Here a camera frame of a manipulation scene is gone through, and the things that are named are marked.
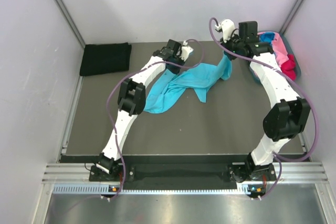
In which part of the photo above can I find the purple cable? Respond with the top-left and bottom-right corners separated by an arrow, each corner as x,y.
106,38 -> 206,200
208,17 -> 320,198

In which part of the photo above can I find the blue laundry basket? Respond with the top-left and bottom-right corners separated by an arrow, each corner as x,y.
248,30 -> 302,86

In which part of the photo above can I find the dark blue t shirt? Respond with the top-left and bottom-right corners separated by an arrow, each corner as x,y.
259,32 -> 275,44

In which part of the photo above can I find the light blue t shirt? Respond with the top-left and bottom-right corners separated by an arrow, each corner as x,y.
144,55 -> 233,114

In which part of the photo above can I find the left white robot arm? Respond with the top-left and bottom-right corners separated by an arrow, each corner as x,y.
96,39 -> 194,180

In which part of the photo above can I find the slotted cable duct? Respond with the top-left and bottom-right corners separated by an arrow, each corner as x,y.
52,184 -> 265,196

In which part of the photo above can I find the right corner aluminium post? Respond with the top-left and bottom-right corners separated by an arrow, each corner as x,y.
279,0 -> 305,34

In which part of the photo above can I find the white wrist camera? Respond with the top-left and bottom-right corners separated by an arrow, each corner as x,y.
180,40 -> 194,62
215,19 -> 235,42

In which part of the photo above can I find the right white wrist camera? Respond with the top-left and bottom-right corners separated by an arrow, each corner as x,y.
215,19 -> 235,42

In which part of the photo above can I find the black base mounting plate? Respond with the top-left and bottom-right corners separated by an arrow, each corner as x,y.
88,163 -> 277,190

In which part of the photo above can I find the folded black t shirt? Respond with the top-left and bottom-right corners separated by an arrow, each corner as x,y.
79,42 -> 132,77

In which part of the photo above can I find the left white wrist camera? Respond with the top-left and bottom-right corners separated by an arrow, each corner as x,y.
180,40 -> 194,62

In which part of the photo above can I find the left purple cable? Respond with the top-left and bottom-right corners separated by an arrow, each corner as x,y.
106,38 -> 206,200

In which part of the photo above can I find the corner aluminium post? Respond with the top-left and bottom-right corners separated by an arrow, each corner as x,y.
279,0 -> 305,34
54,0 -> 86,48

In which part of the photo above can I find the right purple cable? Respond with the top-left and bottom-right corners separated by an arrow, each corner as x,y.
208,17 -> 320,198

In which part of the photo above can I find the pink t shirt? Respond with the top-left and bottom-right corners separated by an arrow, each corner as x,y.
258,31 -> 288,67

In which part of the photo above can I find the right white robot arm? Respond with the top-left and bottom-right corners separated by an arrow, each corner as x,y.
216,19 -> 310,183

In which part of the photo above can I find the magenta t shirt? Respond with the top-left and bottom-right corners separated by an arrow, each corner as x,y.
280,54 -> 297,81

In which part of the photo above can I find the left corner aluminium post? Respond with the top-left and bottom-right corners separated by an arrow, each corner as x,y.
54,0 -> 86,48

